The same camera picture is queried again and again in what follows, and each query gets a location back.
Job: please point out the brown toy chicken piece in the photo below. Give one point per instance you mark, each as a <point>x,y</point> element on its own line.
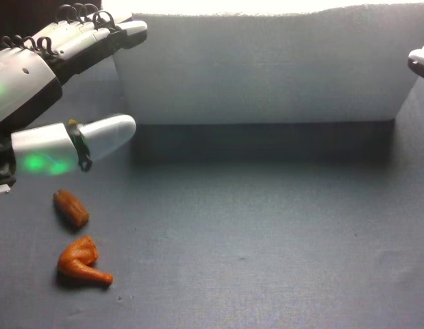
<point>71,209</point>

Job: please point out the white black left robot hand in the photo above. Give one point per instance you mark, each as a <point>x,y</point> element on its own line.
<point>23,79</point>

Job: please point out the white styrofoam block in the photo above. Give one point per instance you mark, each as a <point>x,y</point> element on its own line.
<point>259,99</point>

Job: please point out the orange toy chicken leg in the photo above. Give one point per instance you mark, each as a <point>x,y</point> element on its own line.
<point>78,264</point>

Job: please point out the grey table cloth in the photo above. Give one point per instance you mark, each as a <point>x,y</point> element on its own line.
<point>232,240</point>

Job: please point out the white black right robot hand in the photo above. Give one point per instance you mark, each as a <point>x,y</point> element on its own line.
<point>422,61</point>

